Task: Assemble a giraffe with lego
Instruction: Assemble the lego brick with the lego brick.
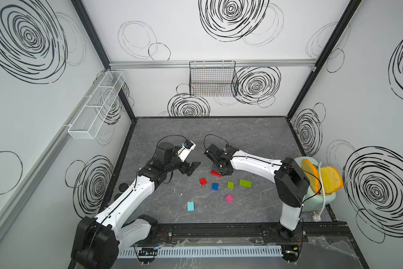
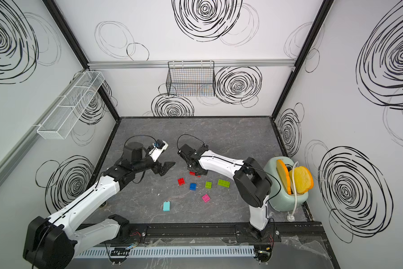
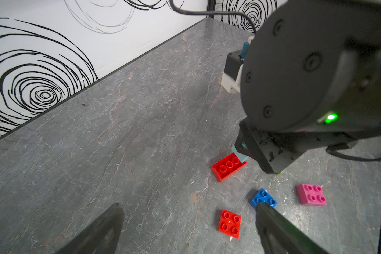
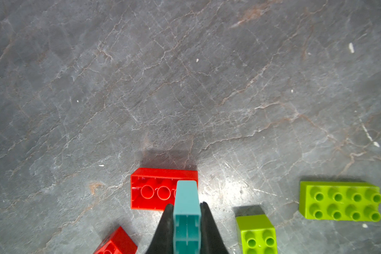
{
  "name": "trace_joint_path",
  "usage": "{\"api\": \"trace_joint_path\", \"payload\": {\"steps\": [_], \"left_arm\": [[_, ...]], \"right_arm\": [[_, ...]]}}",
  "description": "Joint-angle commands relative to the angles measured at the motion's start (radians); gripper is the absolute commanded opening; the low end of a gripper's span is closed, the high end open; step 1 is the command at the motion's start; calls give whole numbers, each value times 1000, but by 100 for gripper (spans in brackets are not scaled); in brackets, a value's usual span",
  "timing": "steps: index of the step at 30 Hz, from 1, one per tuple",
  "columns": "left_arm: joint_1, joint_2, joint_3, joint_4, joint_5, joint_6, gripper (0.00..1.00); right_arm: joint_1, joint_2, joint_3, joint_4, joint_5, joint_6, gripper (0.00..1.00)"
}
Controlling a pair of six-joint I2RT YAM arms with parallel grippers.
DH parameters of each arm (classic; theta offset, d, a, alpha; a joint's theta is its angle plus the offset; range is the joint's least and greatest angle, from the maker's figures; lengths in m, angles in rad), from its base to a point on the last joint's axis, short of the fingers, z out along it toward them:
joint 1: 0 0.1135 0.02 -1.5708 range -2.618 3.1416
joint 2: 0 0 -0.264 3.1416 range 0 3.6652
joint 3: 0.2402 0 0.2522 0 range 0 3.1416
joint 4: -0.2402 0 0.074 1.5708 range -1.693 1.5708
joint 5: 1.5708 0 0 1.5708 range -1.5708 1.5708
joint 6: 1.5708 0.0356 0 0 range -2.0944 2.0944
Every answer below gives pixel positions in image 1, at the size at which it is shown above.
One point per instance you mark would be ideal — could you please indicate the long red lego brick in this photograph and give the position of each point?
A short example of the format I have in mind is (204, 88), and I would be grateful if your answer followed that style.
(216, 174)

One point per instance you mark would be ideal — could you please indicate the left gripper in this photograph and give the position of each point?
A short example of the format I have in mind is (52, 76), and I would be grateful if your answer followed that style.
(183, 169)

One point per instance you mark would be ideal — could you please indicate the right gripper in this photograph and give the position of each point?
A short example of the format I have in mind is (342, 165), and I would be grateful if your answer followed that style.
(226, 173)

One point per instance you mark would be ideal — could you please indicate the long green lego brick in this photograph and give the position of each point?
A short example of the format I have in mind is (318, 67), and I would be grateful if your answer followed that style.
(245, 183)

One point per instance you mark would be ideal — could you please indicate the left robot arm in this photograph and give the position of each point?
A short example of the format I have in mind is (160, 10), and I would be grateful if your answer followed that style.
(100, 239)

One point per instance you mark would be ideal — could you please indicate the orange toast slice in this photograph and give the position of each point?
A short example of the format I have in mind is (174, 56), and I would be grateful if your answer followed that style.
(312, 174)

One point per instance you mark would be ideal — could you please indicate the white slotted cable duct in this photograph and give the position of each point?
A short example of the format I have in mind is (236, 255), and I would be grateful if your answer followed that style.
(204, 252)

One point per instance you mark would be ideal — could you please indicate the white wire shelf basket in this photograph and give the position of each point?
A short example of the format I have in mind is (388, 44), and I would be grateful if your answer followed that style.
(100, 100)

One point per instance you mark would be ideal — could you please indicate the black wire basket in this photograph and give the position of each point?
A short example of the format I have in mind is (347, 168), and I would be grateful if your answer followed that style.
(213, 78)

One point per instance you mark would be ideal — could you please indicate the pink lego brick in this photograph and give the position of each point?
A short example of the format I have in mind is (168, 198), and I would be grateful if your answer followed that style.
(229, 198)

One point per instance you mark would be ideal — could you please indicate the blue lego brick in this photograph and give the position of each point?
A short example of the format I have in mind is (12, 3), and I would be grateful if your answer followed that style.
(215, 186)

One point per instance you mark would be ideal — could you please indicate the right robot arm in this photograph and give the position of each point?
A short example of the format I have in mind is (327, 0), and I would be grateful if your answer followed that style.
(291, 182)

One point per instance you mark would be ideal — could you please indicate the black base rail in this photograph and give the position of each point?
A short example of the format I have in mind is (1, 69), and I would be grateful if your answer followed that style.
(268, 232)

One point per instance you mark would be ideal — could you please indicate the small green lego brick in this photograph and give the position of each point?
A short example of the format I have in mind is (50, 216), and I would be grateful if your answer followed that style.
(230, 185)

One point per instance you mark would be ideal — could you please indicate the cyan lego brick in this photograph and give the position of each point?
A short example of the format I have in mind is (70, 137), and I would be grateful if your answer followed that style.
(190, 206)

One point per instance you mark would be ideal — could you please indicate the small red lego brick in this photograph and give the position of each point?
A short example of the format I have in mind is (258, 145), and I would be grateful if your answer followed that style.
(203, 181)

